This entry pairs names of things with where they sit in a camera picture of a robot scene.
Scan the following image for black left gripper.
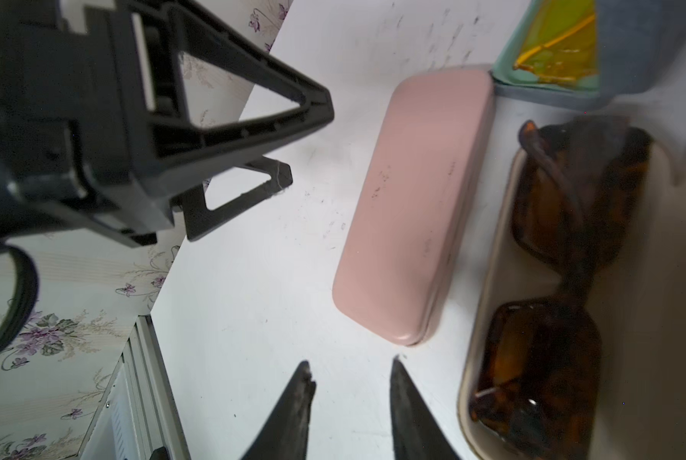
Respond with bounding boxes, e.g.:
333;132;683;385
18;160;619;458
0;1;174;246

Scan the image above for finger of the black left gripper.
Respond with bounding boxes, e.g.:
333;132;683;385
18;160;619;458
118;1;335;196
172;156;294;243

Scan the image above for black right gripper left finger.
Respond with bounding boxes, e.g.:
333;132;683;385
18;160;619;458
243;360;316;460

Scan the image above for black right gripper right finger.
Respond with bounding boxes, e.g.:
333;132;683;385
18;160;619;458
390;358;459;460

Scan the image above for pink glasses case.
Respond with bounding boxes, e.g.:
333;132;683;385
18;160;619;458
333;67;494;346

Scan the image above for grey case yellow lining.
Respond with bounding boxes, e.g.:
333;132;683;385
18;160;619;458
491;1;686;110

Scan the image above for brown sunglasses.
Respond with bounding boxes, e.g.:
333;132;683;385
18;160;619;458
468;115;653;459

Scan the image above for aluminium rail frame front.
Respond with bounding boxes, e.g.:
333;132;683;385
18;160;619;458
77;315;191;459

